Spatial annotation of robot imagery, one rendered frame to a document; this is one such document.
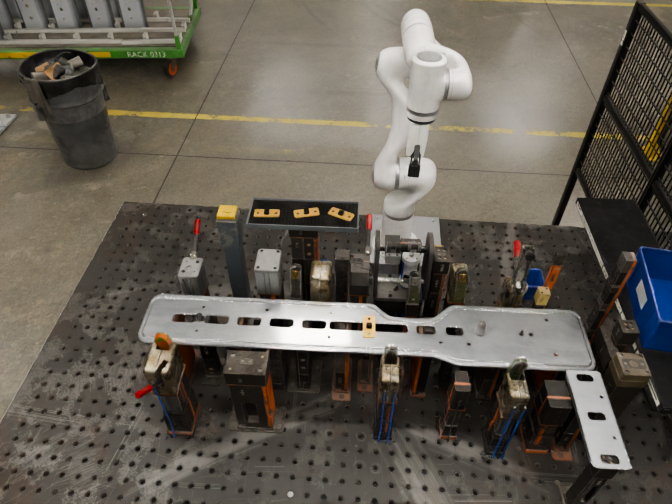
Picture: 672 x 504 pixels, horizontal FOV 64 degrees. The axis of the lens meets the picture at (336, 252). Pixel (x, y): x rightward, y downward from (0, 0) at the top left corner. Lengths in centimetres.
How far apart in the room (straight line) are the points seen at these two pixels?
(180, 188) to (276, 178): 67
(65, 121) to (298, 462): 298
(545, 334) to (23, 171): 375
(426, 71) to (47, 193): 328
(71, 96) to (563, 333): 326
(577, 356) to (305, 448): 88
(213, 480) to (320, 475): 32
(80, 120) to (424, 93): 305
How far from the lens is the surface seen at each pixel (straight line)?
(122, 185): 410
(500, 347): 173
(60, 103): 403
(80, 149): 424
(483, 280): 231
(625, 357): 176
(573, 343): 181
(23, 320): 342
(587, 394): 172
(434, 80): 139
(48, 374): 220
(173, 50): 520
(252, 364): 160
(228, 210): 187
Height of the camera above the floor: 235
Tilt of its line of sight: 45 degrees down
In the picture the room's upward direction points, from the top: straight up
